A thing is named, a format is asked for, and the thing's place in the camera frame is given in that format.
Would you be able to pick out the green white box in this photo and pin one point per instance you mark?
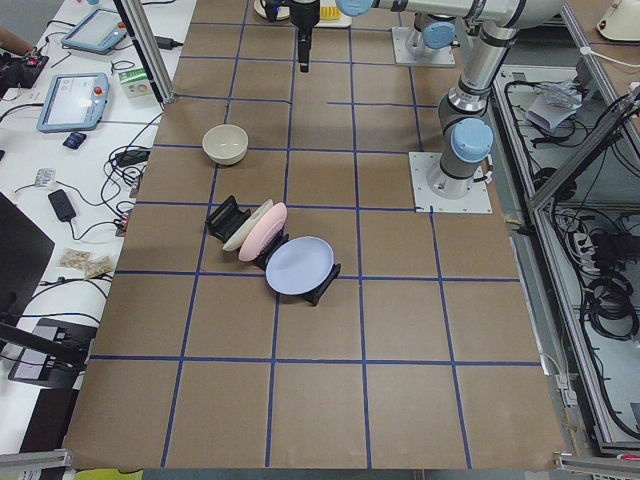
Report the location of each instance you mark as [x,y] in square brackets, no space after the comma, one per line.
[135,83]

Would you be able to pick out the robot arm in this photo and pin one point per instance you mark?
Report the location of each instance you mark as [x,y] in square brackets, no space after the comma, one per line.
[427,42]
[468,139]

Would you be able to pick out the far teach pendant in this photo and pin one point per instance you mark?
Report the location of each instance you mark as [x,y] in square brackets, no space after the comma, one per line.
[99,32]

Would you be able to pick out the black monitor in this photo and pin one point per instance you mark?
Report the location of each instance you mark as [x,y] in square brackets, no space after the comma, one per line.
[25,253]

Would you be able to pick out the teach pendant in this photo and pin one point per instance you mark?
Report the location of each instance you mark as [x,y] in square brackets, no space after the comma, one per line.
[74,102]
[99,32]

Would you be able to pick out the black dish rack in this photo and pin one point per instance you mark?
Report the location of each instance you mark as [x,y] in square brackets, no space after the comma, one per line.
[228,217]

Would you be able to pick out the near teach pendant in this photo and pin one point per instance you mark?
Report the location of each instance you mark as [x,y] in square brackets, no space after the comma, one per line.
[74,102]

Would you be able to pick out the blue plate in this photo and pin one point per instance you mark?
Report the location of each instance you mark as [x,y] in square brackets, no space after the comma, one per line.
[300,265]

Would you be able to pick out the pink plate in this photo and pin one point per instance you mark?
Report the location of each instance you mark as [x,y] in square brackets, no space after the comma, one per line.
[263,232]

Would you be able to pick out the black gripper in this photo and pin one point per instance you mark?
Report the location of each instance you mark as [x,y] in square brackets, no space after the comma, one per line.
[305,13]

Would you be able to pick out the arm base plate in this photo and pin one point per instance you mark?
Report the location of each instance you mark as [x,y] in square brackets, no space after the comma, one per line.
[409,50]
[433,192]

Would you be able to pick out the aluminium frame post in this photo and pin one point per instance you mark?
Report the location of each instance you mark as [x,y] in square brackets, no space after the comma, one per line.
[140,32]

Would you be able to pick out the black smartphone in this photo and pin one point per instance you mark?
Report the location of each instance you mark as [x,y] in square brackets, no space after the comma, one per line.
[62,205]

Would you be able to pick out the cream plate in rack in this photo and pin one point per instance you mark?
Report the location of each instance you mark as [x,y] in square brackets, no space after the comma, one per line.
[236,241]

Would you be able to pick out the cream bowl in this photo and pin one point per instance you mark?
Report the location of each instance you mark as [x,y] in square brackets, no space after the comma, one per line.
[225,144]

